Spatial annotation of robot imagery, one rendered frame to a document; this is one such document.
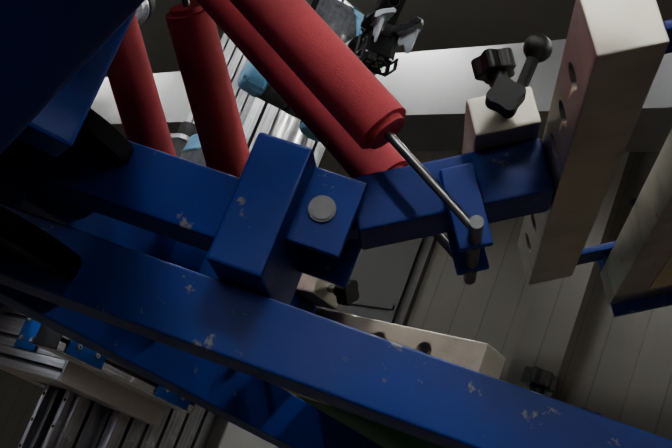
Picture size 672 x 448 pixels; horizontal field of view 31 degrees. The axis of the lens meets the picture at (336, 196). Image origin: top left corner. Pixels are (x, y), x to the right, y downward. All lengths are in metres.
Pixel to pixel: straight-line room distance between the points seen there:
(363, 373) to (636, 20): 0.37
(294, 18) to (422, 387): 0.33
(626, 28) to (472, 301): 5.85
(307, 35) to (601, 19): 0.31
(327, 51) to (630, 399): 4.92
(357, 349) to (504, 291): 5.54
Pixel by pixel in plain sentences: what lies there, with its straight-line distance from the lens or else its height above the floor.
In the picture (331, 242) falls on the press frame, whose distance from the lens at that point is 1.01.
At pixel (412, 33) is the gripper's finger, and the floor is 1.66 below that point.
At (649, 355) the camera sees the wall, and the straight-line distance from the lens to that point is 5.91.
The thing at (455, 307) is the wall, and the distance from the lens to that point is 6.70.
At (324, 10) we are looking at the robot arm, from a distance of 2.67.
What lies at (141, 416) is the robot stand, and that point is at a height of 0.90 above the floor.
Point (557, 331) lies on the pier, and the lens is 6.08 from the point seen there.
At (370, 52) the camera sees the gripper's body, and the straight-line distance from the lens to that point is 2.21.
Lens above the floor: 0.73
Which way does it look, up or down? 17 degrees up
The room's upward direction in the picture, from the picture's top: 22 degrees clockwise
